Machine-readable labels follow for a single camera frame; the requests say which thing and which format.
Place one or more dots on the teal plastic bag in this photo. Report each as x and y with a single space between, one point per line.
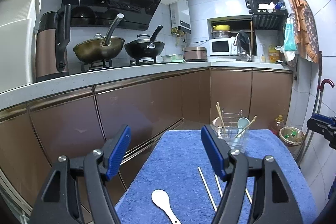
289 37

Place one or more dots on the brass wok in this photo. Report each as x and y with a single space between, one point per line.
97 49

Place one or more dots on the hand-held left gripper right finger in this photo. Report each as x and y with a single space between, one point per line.
212 153

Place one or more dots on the woven waste bin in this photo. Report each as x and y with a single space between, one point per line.
284 140

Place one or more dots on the white microwave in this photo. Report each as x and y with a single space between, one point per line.
220 47

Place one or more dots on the white refrigerator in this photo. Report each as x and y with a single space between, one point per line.
15 43

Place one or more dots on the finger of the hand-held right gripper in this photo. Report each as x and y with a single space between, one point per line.
323 118
321 127

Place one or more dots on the black wall rack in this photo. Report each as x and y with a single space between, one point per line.
267 22

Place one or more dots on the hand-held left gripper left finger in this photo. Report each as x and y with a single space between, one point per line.
118 153

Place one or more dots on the steel basin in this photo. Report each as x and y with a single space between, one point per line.
172 58

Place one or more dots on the steel faucet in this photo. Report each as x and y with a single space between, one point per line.
250 50

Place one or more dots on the yellow bowl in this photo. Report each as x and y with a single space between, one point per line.
221 28

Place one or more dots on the white stone countertop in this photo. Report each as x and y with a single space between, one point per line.
105 77

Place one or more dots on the brown electric kettle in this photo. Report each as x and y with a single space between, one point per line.
46 50

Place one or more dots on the beige pink spoon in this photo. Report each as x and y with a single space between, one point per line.
217 123

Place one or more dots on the white water heater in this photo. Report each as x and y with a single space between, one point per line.
182 14

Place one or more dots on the white soap bottle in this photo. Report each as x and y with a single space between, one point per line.
262 56

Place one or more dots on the blue towel mat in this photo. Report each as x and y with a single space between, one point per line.
178 161

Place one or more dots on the gas stove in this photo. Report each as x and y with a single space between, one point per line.
97 65

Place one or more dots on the black wok with lid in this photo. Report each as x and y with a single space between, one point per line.
143 48

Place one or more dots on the brown base cabinets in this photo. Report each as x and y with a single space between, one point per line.
131 108

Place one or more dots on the brown rice cooker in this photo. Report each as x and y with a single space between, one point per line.
195 54

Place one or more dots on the light blue spoon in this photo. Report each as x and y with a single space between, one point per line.
242 123

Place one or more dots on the cooking oil bottle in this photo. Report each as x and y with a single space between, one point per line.
278 125

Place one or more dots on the yellow bottle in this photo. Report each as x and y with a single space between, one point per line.
273 54

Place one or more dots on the orange floral apron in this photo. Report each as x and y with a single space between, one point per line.
304 22

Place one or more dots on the white rag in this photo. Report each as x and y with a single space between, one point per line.
263 6

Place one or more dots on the white spoon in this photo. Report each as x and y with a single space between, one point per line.
160 199

